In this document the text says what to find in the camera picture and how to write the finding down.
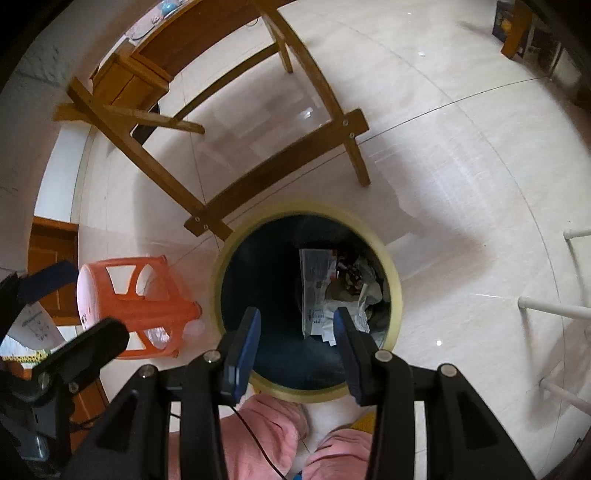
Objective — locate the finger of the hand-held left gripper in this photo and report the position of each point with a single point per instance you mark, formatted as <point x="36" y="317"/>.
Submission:
<point x="87" y="344"/>
<point x="48" y="281"/>

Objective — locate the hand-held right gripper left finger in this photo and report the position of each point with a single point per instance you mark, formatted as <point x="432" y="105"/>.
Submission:
<point x="242" y="350"/>

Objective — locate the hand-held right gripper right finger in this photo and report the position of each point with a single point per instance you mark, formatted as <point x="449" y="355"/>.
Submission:
<point x="351" y="355"/>

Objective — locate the dark blue yellow-rimmed bin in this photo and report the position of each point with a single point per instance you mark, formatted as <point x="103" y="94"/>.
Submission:
<point x="268" y="286"/>

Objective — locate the red white snack wrapper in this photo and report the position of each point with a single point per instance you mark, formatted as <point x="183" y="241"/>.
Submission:
<point x="316" y="281"/>

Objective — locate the wooden door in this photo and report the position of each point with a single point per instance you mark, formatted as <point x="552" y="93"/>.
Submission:
<point x="51" y="258"/>

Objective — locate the colourful print paper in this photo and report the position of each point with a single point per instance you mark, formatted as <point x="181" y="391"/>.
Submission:
<point x="32" y="327"/>

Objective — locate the orange plastic stool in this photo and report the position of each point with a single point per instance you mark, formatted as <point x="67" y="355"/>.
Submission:
<point x="138" y="314"/>

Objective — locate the person's right yellow slipper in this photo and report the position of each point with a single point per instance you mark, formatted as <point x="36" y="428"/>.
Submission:
<point x="364" y="421"/>

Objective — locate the person's left leg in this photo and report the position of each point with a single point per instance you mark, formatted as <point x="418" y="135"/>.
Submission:
<point x="258" y="438"/>

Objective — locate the person's leg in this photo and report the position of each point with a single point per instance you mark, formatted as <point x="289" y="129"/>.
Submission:
<point x="341" y="454"/>
<point x="258" y="438"/>

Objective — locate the person's right leg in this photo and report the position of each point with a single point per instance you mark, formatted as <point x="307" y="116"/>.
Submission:
<point x="341" y="454"/>

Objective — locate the white tube rack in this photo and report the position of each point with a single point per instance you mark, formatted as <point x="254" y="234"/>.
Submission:
<point x="554" y="307"/>

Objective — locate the small wooden stool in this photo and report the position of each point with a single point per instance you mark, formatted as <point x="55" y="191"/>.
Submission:
<point x="129" y="83"/>

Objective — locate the blue baby toy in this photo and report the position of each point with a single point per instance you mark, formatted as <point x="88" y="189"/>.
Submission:
<point x="168" y="6"/>

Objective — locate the black yellow box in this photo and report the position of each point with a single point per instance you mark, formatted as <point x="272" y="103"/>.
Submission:
<point x="501" y="23"/>

